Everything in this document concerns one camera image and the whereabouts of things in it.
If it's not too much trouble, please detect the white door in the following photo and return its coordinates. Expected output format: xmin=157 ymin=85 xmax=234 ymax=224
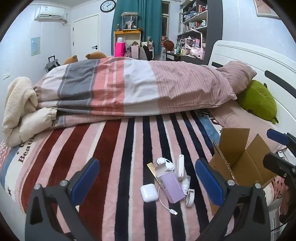
xmin=72 ymin=14 xmax=100 ymax=62

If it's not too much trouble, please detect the patchwork striped quilt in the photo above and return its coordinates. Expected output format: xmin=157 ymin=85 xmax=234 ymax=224
xmin=33 ymin=57 xmax=237 ymax=129

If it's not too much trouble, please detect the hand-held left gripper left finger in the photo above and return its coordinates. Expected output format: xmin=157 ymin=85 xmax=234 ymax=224
xmin=25 ymin=158 xmax=100 ymax=241

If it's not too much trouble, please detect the teal curtain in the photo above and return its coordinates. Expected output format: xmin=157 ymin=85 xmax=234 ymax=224
xmin=112 ymin=0 xmax=162 ymax=56

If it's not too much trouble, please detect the tan card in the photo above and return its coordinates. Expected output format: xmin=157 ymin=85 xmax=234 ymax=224
xmin=147 ymin=163 xmax=162 ymax=183

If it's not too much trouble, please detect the framed wall picture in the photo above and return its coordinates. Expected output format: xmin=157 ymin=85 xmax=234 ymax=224
xmin=253 ymin=0 xmax=281 ymax=18

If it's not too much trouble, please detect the window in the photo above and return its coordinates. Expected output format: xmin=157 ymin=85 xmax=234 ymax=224
xmin=161 ymin=1 xmax=170 ymax=35

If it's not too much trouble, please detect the white earbuds case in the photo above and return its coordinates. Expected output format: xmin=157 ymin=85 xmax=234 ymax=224
xmin=140 ymin=184 xmax=159 ymax=202

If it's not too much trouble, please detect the bright pink bag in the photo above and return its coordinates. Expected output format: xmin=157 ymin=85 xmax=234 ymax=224
xmin=114 ymin=42 xmax=126 ymax=57

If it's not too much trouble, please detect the dark bookshelf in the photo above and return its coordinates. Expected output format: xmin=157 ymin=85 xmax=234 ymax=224
xmin=177 ymin=0 xmax=216 ymax=60

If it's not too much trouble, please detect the green plush toy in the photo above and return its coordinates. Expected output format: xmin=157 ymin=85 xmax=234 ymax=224
xmin=236 ymin=80 xmax=279 ymax=124

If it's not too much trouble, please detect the round wall clock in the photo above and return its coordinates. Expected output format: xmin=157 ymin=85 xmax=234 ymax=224
xmin=100 ymin=0 xmax=116 ymax=12

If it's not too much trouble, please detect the small brown teddy bear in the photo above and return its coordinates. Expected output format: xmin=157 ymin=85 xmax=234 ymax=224
xmin=63 ymin=55 xmax=78 ymax=65

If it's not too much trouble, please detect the glass display case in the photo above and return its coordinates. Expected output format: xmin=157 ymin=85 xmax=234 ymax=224
xmin=120 ymin=11 xmax=139 ymax=30

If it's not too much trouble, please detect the white bed headboard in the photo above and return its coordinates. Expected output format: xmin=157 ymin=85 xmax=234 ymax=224
xmin=208 ymin=40 xmax=296 ymax=144

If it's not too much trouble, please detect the small white bottle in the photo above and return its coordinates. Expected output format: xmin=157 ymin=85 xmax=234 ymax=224
xmin=181 ymin=175 xmax=191 ymax=194

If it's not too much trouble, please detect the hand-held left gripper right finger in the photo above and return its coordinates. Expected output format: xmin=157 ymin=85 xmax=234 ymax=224
xmin=195 ymin=158 xmax=271 ymax=241

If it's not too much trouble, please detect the yellow wooden shelf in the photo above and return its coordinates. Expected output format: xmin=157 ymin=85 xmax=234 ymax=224
xmin=114 ymin=30 xmax=142 ymax=57

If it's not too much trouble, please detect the white oblong device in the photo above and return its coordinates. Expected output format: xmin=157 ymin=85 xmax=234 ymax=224
xmin=176 ymin=154 xmax=185 ymax=181

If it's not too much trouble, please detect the blue wall poster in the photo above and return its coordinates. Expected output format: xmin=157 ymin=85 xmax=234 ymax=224
xmin=31 ymin=37 xmax=41 ymax=56

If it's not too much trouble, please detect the cluttered desk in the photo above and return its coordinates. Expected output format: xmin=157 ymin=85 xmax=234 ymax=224
xmin=163 ymin=51 xmax=205 ymax=62

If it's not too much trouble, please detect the striped fleece blanket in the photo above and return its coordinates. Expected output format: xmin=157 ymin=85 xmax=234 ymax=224
xmin=0 ymin=109 xmax=232 ymax=241

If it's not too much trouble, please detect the large brown teddy bear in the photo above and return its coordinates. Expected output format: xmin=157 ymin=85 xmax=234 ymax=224
xmin=85 ymin=51 xmax=107 ymax=60

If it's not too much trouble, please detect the pink striped pillow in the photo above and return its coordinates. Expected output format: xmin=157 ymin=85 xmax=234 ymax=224
xmin=209 ymin=102 xmax=287 ymax=153
xmin=216 ymin=61 xmax=257 ymax=95

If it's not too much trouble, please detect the cream fleece blanket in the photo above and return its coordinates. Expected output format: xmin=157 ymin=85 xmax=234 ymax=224
xmin=2 ymin=77 xmax=58 ymax=147

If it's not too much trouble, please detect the round brown plush toy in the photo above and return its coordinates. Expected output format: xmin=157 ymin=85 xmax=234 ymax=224
xmin=163 ymin=40 xmax=175 ymax=52

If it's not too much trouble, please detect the black suitcase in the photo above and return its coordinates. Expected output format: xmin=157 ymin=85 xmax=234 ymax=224
xmin=44 ymin=56 xmax=61 ymax=73

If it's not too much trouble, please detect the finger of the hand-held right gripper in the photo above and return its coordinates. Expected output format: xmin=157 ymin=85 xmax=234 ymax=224
xmin=263 ymin=152 xmax=296 ymax=180
xmin=266 ymin=128 xmax=296 ymax=149

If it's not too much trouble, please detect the white tape roll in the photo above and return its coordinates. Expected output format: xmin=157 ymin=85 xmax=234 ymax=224
xmin=186 ymin=189 xmax=195 ymax=207

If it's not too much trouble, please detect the pink dotted bedsheet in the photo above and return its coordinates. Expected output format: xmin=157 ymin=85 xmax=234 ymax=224
xmin=266 ymin=176 xmax=287 ymax=201

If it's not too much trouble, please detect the white air conditioner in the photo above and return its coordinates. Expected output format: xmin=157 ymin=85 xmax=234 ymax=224
xmin=34 ymin=6 xmax=69 ymax=24

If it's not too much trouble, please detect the small purple box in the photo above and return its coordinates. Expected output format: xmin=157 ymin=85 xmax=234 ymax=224
xmin=154 ymin=162 xmax=186 ymax=204

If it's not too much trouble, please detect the brown cardboard box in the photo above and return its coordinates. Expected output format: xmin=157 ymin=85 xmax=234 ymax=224
xmin=209 ymin=127 xmax=278 ymax=215

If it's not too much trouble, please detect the white charging cable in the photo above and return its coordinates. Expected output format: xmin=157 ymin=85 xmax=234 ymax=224
xmin=158 ymin=186 xmax=178 ymax=215

